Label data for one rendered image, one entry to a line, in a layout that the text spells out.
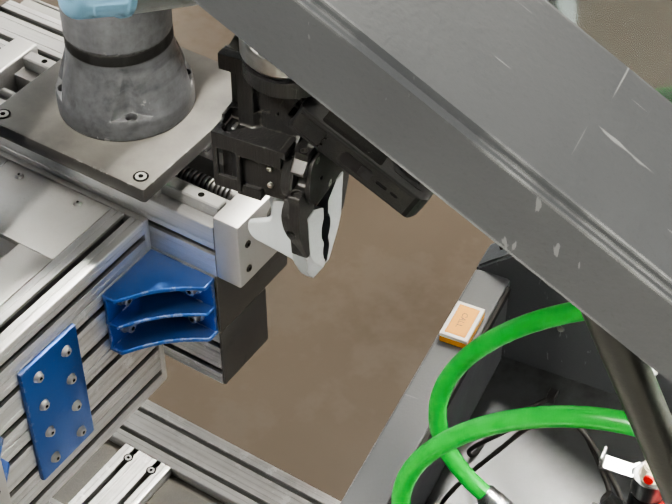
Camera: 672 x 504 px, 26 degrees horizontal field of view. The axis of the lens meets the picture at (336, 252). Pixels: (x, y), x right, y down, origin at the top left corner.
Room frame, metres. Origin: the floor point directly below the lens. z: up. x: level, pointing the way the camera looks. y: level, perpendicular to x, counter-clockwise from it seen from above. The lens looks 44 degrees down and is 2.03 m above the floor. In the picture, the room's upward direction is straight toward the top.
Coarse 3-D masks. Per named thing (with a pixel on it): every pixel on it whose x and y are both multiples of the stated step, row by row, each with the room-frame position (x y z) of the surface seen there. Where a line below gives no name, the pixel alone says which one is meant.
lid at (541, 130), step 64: (256, 0) 0.43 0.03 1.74; (320, 0) 0.43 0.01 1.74; (384, 0) 0.44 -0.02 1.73; (448, 0) 0.45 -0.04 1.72; (512, 0) 0.47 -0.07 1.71; (576, 0) 0.51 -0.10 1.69; (640, 0) 0.52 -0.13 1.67; (320, 64) 0.42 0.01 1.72; (384, 64) 0.41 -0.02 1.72; (448, 64) 0.42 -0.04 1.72; (512, 64) 0.44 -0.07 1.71; (576, 64) 0.45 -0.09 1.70; (640, 64) 0.49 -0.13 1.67; (384, 128) 0.41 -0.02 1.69; (448, 128) 0.40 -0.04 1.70; (512, 128) 0.41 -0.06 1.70; (576, 128) 0.42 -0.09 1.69; (640, 128) 0.43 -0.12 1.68; (448, 192) 0.40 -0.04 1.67; (512, 192) 0.39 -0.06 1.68; (576, 192) 0.39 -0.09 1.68; (640, 192) 0.40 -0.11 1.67; (576, 256) 0.38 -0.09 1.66; (640, 256) 0.37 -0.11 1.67; (640, 320) 0.37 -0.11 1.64
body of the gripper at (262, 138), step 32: (224, 64) 0.85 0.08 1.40; (256, 96) 0.84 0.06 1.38; (288, 96) 0.81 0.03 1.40; (224, 128) 0.84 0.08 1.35; (256, 128) 0.84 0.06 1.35; (288, 128) 0.83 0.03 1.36; (224, 160) 0.84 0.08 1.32; (256, 160) 0.82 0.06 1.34; (288, 160) 0.81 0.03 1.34; (320, 160) 0.81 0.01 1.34; (256, 192) 0.82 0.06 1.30; (288, 192) 0.81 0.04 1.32; (320, 192) 0.81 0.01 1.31
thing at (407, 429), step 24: (480, 288) 1.07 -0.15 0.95; (504, 288) 1.07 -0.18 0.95; (504, 312) 1.07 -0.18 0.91; (432, 360) 0.97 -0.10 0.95; (480, 360) 1.01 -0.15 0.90; (432, 384) 0.94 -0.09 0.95; (456, 384) 0.94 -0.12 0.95; (480, 384) 1.02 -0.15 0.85; (408, 408) 0.91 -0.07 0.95; (456, 408) 0.95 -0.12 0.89; (384, 432) 0.88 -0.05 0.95; (408, 432) 0.88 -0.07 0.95; (384, 456) 0.85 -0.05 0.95; (408, 456) 0.85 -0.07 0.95; (360, 480) 0.82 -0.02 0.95; (384, 480) 0.82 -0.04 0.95; (432, 480) 0.90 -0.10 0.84
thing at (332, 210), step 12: (336, 180) 0.85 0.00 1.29; (336, 192) 0.85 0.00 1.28; (324, 204) 0.84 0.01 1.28; (336, 204) 0.85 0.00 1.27; (324, 216) 0.84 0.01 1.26; (336, 216) 0.85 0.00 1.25; (324, 228) 0.84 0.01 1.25; (336, 228) 0.85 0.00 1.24; (324, 240) 0.84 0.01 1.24; (324, 252) 0.84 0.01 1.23
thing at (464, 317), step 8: (456, 312) 1.02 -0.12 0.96; (464, 312) 1.02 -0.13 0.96; (472, 312) 1.02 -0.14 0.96; (456, 320) 1.01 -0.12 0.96; (464, 320) 1.01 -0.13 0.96; (472, 320) 1.01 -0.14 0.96; (480, 320) 1.02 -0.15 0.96; (448, 328) 1.00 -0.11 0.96; (456, 328) 1.00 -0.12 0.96; (464, 328) 1.00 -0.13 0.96; (440, 336) 1.00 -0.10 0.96; (464, 336) 0.99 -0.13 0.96; (472, 336) 1.00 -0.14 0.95; (456, 344) 0.99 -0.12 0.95; (464, 344) 0.98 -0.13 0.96
